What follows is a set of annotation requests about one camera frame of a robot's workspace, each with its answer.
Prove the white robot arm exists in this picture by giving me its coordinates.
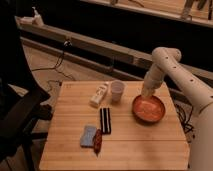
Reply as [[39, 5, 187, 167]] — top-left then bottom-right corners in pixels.
[[142, 47, 213, 171]]

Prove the white lying bottle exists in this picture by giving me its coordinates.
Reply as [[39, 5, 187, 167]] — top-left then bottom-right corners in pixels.
[[90, 82, 109, 107]]

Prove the white plastic cup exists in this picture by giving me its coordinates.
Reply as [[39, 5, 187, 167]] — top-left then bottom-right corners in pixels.
[[110, 80, 125, 102]]

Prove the black white striped block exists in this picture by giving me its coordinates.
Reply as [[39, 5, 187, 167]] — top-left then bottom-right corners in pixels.
[[100, 108, 112, 134]]

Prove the wooden square table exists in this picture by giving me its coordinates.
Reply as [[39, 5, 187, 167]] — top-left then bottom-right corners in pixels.
[[39, 81, 189, 171]]

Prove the orange round bowl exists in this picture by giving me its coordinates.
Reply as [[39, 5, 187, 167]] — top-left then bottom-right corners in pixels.
[[132, 95, 166, 123]]

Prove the blue grey sponge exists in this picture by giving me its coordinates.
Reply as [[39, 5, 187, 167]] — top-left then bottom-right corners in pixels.
[[80, 125, 97, 147]]

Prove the brown red oblong object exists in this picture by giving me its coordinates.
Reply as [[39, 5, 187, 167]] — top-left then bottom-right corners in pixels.
[[93, 129, 102, 155]]

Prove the black office chair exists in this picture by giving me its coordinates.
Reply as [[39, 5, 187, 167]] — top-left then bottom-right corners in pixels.
[[0, 0, 52, 171]]

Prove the white pump dispenser bottle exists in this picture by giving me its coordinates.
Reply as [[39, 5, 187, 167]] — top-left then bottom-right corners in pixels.
[[32, 7, 44, 26]]

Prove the black cable left floor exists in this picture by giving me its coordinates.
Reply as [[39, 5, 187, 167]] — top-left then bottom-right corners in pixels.
[[31, 38, 77, 94]]

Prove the black cable floor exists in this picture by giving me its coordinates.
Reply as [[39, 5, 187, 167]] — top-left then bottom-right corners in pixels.
[[174, 101, 198, 136], [31, 38, 77, 94]]

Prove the black cable right floor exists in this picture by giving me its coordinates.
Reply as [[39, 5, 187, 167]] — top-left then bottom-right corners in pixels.
[[174, 101, 198, 136]]

